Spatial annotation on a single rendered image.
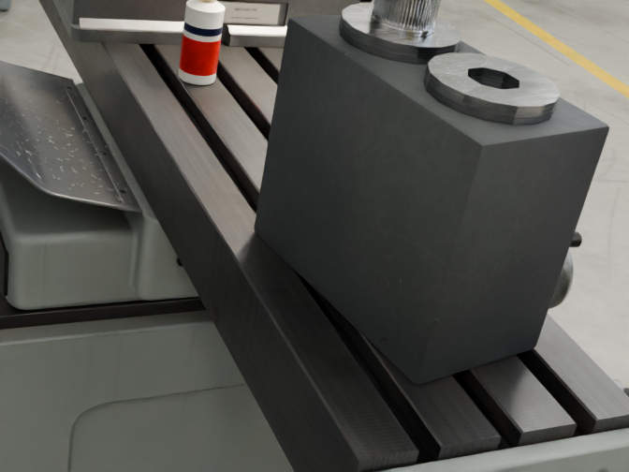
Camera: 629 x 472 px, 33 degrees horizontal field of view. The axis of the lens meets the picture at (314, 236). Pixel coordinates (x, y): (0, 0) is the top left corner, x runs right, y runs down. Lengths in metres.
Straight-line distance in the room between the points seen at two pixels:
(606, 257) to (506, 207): 2.46
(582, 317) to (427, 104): 2.16
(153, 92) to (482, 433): 0.55
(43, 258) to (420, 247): 0.47
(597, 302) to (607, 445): 2.15
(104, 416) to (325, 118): 0.54
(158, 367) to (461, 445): 0.53
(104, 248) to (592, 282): 2.09
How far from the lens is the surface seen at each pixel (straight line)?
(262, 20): 1.28
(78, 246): 1.06
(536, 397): 0.77
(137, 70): 1.16
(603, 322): 2.83
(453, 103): 0.69
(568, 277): 1.52
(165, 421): 1.23
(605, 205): 3.46
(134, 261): 1.09
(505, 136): 0.67
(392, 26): 0.77
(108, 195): 1.04
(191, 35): 1.12
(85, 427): 1.21
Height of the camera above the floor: 1.40
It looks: 29 degrees down
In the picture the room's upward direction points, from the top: 11 degrees clockwise
